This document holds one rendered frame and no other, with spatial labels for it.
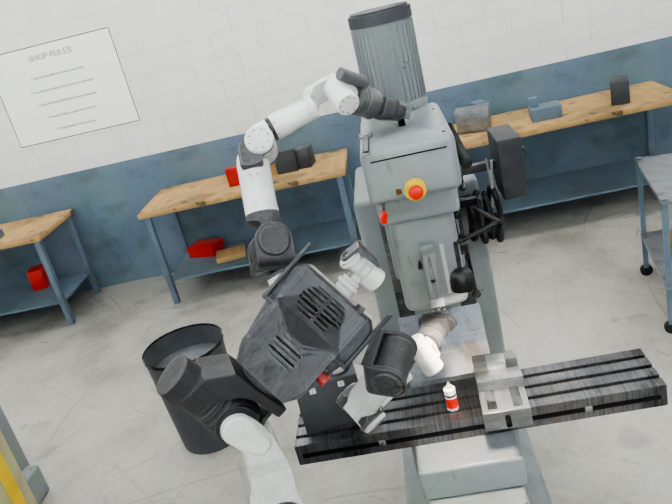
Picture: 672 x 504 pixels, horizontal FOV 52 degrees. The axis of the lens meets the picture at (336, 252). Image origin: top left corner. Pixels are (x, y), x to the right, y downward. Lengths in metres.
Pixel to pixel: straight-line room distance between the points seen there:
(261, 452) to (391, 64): 1.20
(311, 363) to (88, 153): 5.48
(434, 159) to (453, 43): 4.46
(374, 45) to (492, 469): 1.38
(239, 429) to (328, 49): 4.84
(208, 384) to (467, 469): 0.98
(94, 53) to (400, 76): 4.77
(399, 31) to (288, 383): 1.12
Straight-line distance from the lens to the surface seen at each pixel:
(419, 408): 2.47
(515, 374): 2.37
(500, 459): 2.35
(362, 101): 1.93
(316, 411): 2.44
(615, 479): 3.49
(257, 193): 1.81
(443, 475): 2.35
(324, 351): 1.62
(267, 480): 1.93
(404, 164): 1.88
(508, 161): 2.36
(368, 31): 2.20
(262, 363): 1.68
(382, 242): 2.58
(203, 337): 4.26
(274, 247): 1.73
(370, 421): 1.95
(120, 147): 6.81
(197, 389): 1.74
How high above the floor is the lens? 2.34
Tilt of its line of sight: 21 degrees down
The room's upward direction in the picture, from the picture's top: 14 degrees counter-clockwise
